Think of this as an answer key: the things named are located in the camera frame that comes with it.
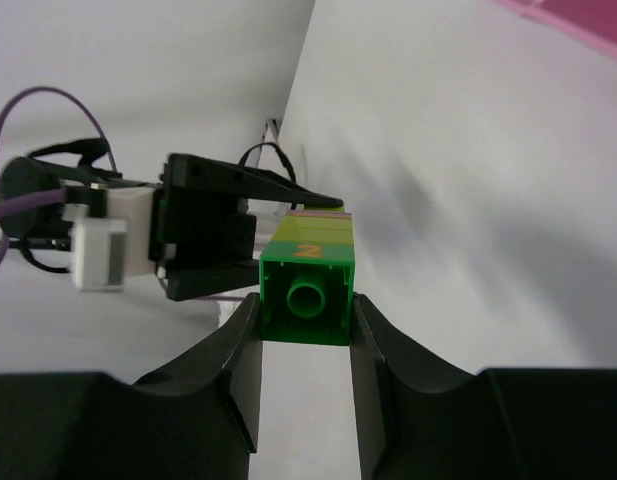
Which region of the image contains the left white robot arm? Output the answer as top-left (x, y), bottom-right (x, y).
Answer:
top-left (0, 138), bottom-right (341, 301)

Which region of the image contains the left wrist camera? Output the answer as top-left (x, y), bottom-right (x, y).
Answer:
top-left (62, 186), bottom-right (156, 292)

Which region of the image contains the large pink bin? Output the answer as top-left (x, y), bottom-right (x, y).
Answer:
top-left (497, 0), bottom-right (617, 60)

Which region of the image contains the long multicolour brick stack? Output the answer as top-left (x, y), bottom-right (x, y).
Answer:
top-left (259, 206), bottom-right (355, 346)

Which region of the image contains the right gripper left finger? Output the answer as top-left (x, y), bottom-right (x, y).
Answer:
top-left (0, 293), bottom-right (263, 479)

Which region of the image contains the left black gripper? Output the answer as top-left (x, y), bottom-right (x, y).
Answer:
top-left (149, 153), bottom-right (344, 301)

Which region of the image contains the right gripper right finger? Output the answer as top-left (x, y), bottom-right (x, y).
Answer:
top-left (350, 295), bottom-right (617, 479)

